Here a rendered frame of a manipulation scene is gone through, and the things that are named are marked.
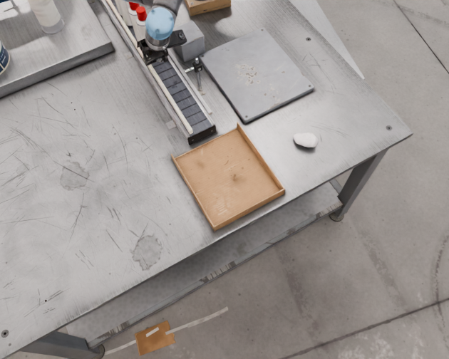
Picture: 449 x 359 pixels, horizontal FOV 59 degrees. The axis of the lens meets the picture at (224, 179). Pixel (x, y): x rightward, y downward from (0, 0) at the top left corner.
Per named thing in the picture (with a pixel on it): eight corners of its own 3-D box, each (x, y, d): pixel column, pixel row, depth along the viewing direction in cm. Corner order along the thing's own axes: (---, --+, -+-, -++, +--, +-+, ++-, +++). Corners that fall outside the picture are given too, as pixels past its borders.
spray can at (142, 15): (142, 52, 153) (130, 7, 135) (155, 46, 154) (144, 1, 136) (148, 60, 151) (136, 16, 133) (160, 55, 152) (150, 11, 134)
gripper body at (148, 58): (136, 46, 135) (136, 33, 123) (159, 37, 137) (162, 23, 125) (146, 68, 136) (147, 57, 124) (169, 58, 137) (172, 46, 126)
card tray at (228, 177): (172, 159, 137) (170, 154, 134) (237, 127, 142) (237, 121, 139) (214, 231, 125) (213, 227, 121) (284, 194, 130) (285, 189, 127)
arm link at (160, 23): (179, 10, 111) (169, 38, 110) (174, 25, 121) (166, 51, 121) (152, -2, 109) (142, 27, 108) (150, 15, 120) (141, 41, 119)
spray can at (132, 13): (135, 42, 155) (122, -4, 137) (147, 37, 157) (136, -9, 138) (141, 50, 153) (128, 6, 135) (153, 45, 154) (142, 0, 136)
